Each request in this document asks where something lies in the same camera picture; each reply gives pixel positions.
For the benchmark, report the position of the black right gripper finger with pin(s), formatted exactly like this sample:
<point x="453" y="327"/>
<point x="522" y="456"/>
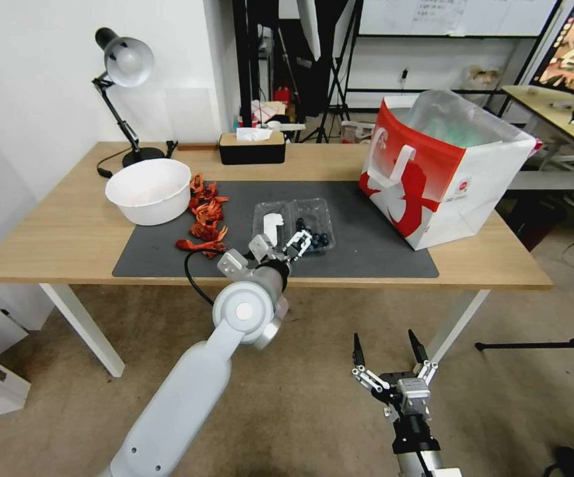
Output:
<point x="366" y="375"/>
<point x="423" y="360"/>

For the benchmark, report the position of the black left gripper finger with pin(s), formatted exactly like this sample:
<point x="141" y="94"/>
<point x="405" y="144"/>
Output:
<point x="299" y="251"/>
<point x="301" y="236"/>

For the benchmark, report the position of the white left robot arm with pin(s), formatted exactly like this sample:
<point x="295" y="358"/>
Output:
<point x="202" y="377"/>

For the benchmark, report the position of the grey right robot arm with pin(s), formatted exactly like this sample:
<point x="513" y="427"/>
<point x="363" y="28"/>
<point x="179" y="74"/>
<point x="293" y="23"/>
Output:
<point x="431" y="464"/>

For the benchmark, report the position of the white item in container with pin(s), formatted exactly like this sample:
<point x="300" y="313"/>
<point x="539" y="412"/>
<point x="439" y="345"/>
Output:
<point x="271" y="224"/>

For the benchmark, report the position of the clear plastic takeout container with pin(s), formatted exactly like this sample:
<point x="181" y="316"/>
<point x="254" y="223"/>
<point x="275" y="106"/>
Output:
<point x="279" y="208"/>

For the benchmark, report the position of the black tissue box wooden lid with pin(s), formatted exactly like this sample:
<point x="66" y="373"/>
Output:
<point x="252" y="151"/>

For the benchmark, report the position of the red white takeout bag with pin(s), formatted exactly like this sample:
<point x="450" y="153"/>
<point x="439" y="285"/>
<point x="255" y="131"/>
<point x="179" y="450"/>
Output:
<point x="416" y="189"/>

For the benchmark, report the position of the dark grey table mat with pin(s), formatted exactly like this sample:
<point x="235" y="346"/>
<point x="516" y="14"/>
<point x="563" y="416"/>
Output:
<point x="366" y="248"/>

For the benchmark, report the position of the white tissue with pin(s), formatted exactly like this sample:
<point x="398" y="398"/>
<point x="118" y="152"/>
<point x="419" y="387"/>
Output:
<point x="253" y="134"/>

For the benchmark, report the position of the black stand bar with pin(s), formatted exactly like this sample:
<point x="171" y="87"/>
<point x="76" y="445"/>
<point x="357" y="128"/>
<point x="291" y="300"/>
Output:
<point x="540" y="344"/>

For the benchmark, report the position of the cardboard box with items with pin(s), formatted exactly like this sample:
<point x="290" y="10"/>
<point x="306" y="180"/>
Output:
<point x="266" y="109"/>

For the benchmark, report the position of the white plastic bowl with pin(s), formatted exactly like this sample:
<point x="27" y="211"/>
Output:
<point x="150" y="191"/>

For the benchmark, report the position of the black tripod stand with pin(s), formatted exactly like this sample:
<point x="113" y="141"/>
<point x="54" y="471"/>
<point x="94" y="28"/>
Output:
<point x="334" y="79"/>

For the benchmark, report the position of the black metal rack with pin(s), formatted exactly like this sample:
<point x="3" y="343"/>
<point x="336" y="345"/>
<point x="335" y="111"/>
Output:
<point x="242" y="54"/>

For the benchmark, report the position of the wooden table white legs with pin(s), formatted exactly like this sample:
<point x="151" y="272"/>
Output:
<point x="68" y="238"/>

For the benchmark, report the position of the white softbox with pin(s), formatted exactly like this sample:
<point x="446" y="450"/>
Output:
<point x="311" y="25"/>

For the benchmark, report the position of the black silver desk lamp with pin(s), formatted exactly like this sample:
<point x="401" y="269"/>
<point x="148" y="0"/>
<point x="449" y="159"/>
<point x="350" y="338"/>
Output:
<point x="128" y="59"/>

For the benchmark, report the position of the white whiteboard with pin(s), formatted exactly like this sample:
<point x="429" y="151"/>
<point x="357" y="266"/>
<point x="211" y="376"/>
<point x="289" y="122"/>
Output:
<point x="456" y="17"/>

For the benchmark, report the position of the light wooden desk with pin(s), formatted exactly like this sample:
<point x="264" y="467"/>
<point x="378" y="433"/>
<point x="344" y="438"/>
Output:
<point x="540" y="102"/>

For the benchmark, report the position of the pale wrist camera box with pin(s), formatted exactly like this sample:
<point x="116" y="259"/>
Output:
<point x="260" y="245"/>
<point x="413" y="393"/>

